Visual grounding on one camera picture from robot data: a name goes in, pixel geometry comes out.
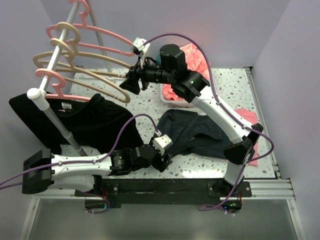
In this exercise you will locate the pink hanger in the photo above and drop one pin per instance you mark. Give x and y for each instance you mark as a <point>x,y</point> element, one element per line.
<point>70,34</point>
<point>57,86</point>

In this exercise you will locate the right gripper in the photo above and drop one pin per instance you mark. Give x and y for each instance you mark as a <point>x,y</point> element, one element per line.
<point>131,83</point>

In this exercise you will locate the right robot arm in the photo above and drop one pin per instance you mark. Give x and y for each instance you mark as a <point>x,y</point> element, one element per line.
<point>191,85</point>

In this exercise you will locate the white plastic bin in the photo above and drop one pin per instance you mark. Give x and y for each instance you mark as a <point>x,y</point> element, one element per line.
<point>175,103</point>

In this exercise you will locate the dark navy shorts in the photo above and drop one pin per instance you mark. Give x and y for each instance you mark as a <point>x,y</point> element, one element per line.
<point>193,133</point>

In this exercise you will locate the coral patterned garment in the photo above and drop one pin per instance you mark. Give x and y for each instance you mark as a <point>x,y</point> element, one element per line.
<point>195,62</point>

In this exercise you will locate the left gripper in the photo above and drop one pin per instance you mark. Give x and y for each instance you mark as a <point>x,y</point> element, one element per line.
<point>161,165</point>

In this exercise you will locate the rear pink hanger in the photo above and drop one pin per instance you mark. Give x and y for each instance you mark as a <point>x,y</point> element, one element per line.
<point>70,34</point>

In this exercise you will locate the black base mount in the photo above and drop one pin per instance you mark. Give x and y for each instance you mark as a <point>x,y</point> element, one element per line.
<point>165,191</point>

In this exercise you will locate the front pink hanger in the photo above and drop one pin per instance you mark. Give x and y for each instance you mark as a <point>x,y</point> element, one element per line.
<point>57,86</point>

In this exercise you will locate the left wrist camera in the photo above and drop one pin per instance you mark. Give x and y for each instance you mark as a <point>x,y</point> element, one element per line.
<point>162,143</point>

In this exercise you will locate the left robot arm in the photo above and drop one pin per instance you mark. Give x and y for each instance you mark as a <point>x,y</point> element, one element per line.
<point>45,170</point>

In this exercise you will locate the black t-shirt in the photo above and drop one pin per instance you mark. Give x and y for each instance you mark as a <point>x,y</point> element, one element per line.
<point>96,123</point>

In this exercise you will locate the white clothes rack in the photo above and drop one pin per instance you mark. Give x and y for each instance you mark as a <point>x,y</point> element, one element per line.
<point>38,95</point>

